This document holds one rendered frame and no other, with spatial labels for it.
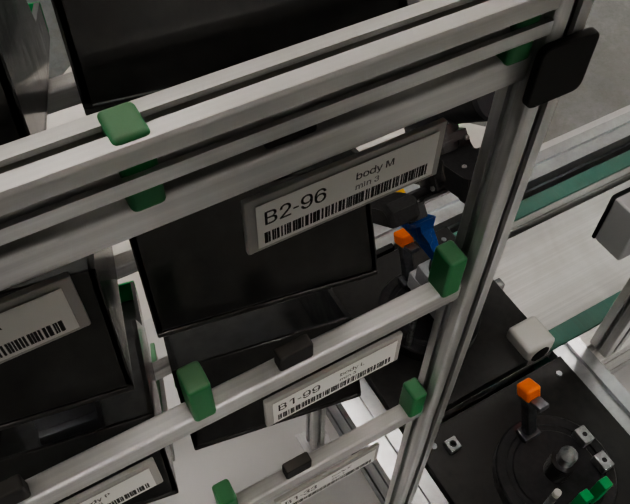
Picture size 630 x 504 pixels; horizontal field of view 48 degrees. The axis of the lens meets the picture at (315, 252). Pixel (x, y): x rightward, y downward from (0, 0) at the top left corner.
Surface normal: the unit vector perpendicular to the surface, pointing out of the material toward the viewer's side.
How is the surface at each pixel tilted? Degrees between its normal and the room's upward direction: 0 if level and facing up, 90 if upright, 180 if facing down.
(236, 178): 90
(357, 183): 90
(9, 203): 90
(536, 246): 0
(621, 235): 90
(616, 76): 0
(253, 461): 0
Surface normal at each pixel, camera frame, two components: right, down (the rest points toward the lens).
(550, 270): 0.01, -0.61
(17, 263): 0.50, 0.69
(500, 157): -0.87, 0.39
